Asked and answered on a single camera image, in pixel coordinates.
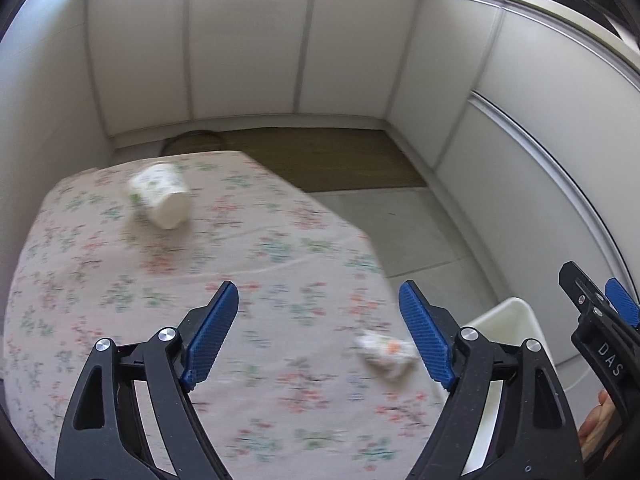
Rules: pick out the brown floor mat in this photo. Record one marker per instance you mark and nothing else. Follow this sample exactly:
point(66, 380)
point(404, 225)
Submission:
point(340, 160)

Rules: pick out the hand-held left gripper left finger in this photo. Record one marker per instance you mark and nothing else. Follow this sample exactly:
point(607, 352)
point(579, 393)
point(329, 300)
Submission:
point(210, 340)

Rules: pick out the white plastic bin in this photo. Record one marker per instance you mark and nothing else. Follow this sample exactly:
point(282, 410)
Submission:
point(520, 320)

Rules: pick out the white floral paper cup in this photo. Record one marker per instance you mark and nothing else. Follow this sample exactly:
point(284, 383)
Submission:
point(160, 195)

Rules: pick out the white kitchen cabinet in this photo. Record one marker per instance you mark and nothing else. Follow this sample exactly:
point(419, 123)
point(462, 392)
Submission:
point(250, 45)
point(525, 110)

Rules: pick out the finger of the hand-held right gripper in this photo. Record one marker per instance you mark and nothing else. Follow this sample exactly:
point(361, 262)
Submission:
point(622, 305)
point(577, 287)

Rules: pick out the black round hoop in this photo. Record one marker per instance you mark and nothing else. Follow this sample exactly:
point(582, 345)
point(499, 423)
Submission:
point(170, 142)

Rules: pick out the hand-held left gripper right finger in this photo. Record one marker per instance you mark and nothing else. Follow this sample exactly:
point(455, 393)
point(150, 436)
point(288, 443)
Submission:
point(427, 340)

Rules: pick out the floral tablecloth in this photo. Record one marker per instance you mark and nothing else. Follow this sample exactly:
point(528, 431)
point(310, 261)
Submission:
point(275, 260)

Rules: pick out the white orange wrapper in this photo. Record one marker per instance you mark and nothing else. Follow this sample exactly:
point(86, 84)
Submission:
point(385, 352)

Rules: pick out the person's right hand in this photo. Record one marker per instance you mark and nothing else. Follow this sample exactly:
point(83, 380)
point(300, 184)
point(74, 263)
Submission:
point(597, 425)

